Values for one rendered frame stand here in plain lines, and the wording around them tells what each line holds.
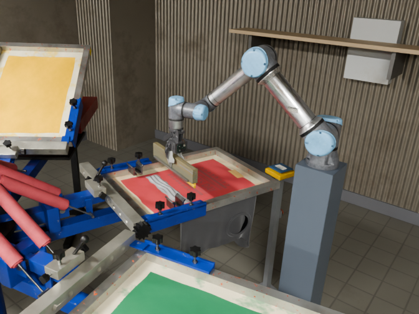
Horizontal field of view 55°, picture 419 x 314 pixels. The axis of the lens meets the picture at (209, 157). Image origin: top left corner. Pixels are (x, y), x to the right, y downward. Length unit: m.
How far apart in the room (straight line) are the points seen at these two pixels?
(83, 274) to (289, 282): 1.14
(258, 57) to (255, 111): 2.81
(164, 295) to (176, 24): 3.92
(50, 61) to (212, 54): 2.33
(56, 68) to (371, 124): 2.72
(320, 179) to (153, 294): 0.88
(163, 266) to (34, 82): 1.51
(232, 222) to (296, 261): 0.39
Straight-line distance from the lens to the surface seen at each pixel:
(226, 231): 2.17
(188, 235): 2.03
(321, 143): 1.67
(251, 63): 1.67
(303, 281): 2.15
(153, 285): 1.50
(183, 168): 1.95
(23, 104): 2.55
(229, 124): 4.68
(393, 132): 3.94
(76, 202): 1.89
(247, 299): 1.45
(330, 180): 1.83
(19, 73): 2.74
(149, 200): 1.99
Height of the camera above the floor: 1.93
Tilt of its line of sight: 23 degrees down
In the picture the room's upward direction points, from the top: 3 degrees clockwise
